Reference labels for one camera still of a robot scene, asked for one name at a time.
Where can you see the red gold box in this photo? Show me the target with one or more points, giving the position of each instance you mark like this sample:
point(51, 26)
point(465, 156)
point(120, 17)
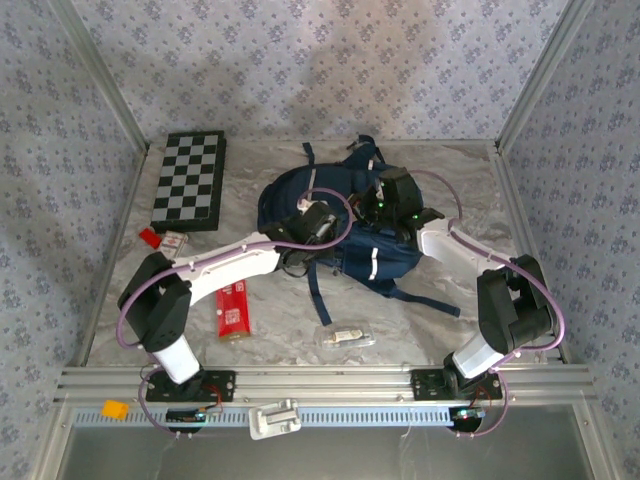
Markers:
point(232, 312)

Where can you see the aluminium mounting rail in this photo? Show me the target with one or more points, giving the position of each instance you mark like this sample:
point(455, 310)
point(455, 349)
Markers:
point(320, 382)

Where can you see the orange plastic block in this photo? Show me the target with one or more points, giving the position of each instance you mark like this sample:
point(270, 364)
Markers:
point(115, 409)

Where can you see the folding black grey chessboard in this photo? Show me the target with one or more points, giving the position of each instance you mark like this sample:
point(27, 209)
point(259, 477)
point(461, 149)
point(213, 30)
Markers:
point(187, 180)

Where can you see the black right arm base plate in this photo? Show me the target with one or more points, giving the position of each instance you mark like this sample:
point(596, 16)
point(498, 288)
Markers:
point(427, 385)

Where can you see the navy blue student backpack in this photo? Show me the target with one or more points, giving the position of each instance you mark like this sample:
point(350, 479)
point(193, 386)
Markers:
point(385, 260)

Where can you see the small red block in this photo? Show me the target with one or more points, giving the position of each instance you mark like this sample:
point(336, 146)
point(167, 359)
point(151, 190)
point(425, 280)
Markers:
point(150, 238)

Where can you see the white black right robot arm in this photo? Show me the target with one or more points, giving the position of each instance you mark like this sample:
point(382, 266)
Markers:
point(510, 310)

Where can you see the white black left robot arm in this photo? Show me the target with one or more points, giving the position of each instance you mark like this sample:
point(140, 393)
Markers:
point(235, 260)

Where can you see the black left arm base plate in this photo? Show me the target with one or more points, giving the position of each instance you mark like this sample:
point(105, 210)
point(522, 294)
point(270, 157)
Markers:
point(220, 387)

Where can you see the white plastic bracket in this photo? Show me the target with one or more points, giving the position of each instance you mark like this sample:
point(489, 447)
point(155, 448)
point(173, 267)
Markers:
point(275, 419)

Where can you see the clear plastic bag with items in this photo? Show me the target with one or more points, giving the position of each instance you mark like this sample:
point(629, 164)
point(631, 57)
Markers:
point(347, 337)

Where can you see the aluminium frame post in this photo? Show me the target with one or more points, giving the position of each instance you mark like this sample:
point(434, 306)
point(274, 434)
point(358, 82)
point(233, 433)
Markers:
point(102, 75)
point(540, 75)

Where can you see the white red playing card box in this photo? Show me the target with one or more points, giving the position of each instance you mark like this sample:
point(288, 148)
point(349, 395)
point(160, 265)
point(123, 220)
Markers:
point(175, 244)

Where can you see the aluminium side rail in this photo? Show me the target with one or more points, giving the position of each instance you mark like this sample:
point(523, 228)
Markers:
point(107, 280)
point(515, 200)

